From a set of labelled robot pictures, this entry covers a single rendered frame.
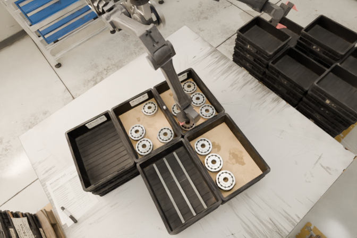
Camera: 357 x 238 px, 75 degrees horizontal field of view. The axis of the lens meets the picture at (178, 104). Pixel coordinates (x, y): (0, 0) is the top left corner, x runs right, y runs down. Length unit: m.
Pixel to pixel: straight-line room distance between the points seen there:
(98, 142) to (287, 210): 1.18
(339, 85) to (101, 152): 1.89
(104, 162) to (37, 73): 2.12
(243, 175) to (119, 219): 0.75
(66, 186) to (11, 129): 1.55
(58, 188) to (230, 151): 1.10
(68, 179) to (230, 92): 1.25
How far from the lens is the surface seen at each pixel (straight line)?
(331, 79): 2.30
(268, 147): 1.60
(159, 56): 0.89
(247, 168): 1.40
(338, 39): 2.63
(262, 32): 2.47
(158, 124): 1.49
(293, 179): 1.59
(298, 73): 2.38
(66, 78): 3.13
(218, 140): 1.43
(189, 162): 1.38
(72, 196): 1.67
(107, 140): 1.54
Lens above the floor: 2.16
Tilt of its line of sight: 60 degrees down
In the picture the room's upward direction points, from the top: 10 degrees counter-clockwise
